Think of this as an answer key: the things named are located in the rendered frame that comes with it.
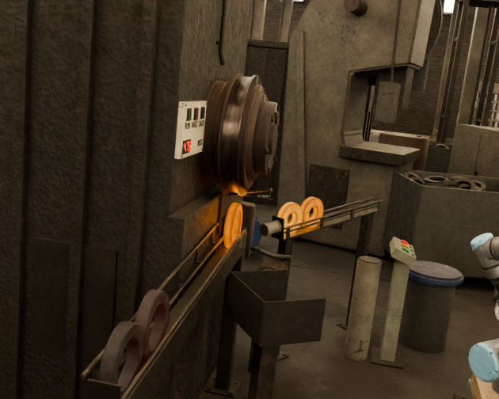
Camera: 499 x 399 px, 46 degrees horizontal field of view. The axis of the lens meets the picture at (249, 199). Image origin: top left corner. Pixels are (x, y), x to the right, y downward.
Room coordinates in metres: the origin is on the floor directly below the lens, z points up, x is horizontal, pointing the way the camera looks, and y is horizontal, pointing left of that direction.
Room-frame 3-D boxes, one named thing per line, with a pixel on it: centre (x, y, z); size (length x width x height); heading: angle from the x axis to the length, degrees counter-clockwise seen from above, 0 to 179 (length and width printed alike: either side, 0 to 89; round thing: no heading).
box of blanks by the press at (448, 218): (4.49, -1.65, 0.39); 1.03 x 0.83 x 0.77; 95
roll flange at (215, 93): (2.32, 0.13, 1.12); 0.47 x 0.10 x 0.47; 170
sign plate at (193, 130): (1.99, 0.22, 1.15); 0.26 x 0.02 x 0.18; 170
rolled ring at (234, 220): (2.30, 0.05, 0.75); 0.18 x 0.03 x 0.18; 169
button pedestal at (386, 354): (2.84, -0.79, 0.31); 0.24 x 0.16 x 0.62; 170
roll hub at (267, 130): (2.29, -0.05, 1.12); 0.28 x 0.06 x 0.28; 170
